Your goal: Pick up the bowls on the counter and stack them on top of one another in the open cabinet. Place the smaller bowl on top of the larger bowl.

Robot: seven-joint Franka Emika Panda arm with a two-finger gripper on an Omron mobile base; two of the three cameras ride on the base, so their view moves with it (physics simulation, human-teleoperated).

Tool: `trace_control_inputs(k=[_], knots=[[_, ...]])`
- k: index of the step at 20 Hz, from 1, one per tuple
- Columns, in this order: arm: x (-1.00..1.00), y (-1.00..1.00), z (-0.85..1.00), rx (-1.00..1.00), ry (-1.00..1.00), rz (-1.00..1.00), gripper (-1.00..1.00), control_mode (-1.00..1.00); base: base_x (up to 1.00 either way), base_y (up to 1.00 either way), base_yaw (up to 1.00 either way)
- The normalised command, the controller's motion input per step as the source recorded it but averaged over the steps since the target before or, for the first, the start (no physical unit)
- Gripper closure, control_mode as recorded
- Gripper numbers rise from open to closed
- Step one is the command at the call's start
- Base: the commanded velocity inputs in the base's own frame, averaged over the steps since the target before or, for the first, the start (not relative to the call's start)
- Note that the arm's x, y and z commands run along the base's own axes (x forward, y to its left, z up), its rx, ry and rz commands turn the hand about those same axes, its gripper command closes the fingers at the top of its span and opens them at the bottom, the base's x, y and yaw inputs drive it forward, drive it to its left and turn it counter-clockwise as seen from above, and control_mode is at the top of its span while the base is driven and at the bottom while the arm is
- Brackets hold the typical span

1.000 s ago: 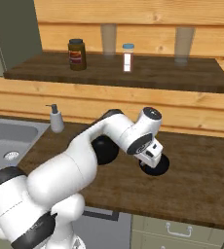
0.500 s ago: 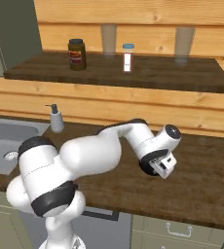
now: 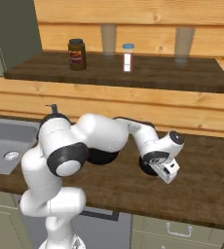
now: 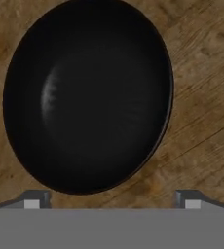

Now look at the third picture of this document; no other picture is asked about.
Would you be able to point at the black tap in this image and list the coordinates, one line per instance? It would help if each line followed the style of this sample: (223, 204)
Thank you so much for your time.
(53, 108)

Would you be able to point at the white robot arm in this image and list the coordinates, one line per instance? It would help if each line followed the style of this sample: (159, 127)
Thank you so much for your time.
(94, 131)

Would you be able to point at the grey-green wall cabinet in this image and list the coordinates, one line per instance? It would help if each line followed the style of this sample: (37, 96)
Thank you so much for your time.
(13, 35)

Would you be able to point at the grey-green drawer front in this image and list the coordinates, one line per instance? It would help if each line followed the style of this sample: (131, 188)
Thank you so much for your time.
(149, 227)

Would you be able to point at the grey shelf bracket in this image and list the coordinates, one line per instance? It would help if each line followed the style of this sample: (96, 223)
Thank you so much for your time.
(108, 39)
(184, 43)

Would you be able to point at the grey-green cupboard door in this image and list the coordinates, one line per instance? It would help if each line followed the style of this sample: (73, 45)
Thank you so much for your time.
(3, 223)

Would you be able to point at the grey dishwasher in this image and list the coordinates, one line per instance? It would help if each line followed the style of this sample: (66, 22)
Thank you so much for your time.
(101, 231)

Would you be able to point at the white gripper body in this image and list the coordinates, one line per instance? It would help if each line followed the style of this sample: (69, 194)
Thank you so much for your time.
(169, 176)

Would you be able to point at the dark wooden shelf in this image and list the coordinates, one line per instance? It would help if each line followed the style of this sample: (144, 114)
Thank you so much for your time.
(143, 73)

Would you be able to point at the white bottle with blue cap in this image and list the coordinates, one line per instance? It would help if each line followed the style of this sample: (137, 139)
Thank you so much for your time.
(128, 58)

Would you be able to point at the dark brown jar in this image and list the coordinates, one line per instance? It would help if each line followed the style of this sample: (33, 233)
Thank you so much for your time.
(77, 55)

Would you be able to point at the large black bowl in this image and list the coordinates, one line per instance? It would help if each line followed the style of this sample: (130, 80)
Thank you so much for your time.
(101, 158)

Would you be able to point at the grey sink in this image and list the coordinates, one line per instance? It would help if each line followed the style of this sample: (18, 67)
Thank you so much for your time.
(7, 142)

